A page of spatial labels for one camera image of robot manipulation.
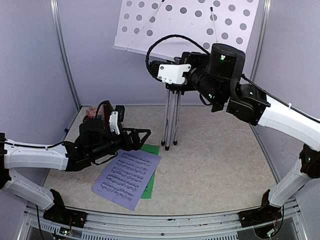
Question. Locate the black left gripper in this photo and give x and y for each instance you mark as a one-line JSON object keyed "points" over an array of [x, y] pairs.
{"points": [[136, 144]]}

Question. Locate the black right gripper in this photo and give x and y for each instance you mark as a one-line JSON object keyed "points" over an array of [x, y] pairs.
{"points": [[203, 57]]}

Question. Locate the white sheet music page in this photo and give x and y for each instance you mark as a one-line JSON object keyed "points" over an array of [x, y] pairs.
{"points": [[124, 178]]}

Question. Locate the white perforated music stand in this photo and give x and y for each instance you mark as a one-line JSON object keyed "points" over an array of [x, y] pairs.
{"points": [[193, 24]]}

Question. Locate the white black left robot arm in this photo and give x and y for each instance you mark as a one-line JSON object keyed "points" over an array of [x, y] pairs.
{"points": [[92, 144]]}

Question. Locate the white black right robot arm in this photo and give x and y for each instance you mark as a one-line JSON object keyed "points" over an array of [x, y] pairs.
{"points": [[216, 75]]}

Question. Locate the green sheet music page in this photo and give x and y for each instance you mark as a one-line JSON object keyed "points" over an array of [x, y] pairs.
{"points": [[153, 150]]}

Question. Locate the brown wooden metronome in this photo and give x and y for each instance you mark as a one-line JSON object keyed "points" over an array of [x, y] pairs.
{"points": [[106, 111]]}

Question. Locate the dark round saucer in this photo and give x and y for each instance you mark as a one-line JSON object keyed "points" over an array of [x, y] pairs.
{"points": [[86, 118]]}

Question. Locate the patterned ceramic bowl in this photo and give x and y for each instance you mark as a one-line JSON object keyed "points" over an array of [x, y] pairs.
{"points": [[91, 111]]}

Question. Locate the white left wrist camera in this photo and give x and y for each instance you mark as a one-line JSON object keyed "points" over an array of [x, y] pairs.
{"points": [[113, 123]]}

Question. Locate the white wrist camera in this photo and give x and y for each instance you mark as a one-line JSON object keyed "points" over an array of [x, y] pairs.
{"points": [[113, 123], [173, 74]]}

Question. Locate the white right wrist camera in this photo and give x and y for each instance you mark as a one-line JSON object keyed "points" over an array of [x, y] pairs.
{"points": [[173, 74]]}

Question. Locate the right aluminium frame post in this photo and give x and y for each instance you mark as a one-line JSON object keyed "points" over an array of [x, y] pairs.
{"points": [[261, 38]]}

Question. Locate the aluminium frame post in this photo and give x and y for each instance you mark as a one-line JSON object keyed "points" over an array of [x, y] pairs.
{"points": [[261, 38], [54, 6]]}

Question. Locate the left aluminium frame post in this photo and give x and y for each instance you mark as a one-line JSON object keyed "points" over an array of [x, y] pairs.
{"points": [[54, 6]]}

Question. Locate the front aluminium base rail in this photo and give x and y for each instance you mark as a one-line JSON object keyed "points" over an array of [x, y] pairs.
{"points": [[112, 226]]}

